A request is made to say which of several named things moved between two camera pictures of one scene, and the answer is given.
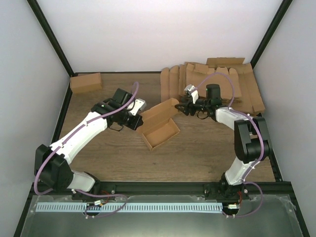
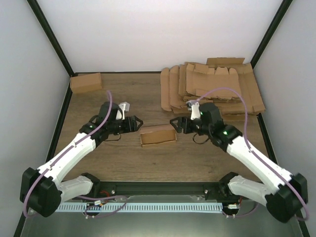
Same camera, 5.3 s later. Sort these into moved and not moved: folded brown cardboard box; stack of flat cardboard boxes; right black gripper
Moved: right black gripper
Not moved: folded brown cardboard box; stack of flat cardboard boxes
